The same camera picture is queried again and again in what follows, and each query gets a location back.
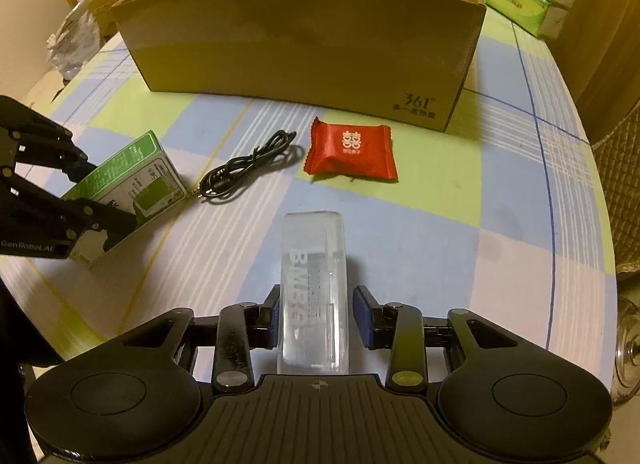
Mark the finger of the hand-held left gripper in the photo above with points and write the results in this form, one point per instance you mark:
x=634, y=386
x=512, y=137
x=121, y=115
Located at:
x=75, y=214
x=45, y=138

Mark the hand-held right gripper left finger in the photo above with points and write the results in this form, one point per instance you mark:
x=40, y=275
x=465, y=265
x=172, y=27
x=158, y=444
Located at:
x=272, y=320

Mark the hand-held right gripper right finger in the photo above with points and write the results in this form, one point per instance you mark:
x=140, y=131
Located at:
x=361, y=320

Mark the clear plastic case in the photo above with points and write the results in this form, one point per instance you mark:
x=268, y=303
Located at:
x=312, y=294

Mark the green white carton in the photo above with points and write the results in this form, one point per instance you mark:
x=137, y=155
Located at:
x=130, y=168

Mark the brown cardboard box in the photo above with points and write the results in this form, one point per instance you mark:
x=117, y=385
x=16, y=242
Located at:
x=300, y=43

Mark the white plastic bag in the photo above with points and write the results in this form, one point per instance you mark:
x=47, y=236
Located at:
x=72, y=38

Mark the small brown cardboard carton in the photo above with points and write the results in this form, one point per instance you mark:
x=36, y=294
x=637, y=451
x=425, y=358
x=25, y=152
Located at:
x=105, y=3

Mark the red snack packet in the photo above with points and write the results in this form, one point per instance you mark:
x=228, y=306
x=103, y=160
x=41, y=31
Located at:
x=350, y=148

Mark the glass jar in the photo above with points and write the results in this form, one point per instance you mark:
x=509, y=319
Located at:
x=630, y=354

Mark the quilted beige cushion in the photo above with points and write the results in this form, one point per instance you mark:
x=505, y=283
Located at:
x=622, y=194

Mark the wooden board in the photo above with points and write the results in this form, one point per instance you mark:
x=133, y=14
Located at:
x=605, y=33

